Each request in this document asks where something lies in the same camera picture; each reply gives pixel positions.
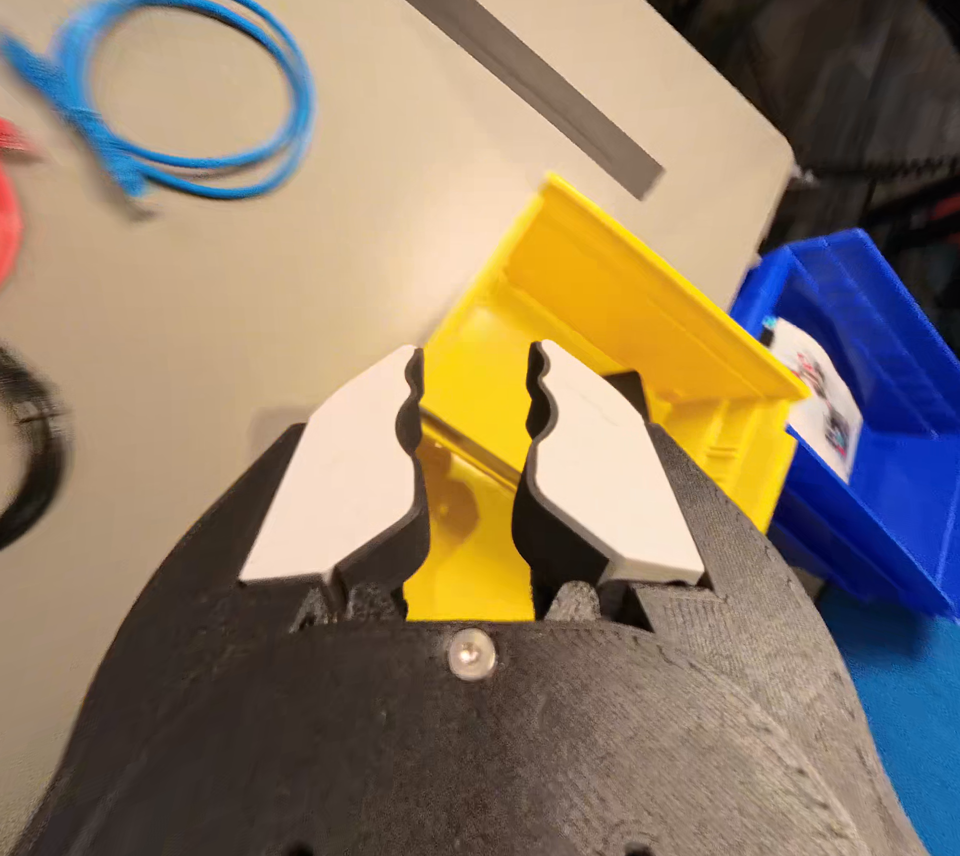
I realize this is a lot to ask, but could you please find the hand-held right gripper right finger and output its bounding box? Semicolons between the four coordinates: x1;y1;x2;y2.
511;339;708;606

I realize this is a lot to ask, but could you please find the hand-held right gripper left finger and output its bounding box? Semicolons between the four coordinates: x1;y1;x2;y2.
238;345;432;606

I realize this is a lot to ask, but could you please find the yellow storage bin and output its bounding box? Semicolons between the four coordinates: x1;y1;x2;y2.
403;172;813;623

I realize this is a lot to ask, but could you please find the black ethernet cable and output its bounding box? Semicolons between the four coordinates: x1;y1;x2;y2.
0;342;72;550

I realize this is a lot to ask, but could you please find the blue ethernet cable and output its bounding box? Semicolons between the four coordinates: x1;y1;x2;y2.
0;0;316;203

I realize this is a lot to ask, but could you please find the red ethernet cable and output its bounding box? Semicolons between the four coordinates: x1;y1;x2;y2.
0;117;39;287

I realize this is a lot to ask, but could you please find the white picture label card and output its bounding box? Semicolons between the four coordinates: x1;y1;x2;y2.
761;316;864;484

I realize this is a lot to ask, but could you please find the blue storage bin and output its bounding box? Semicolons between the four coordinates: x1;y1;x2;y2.
729;228;960;621

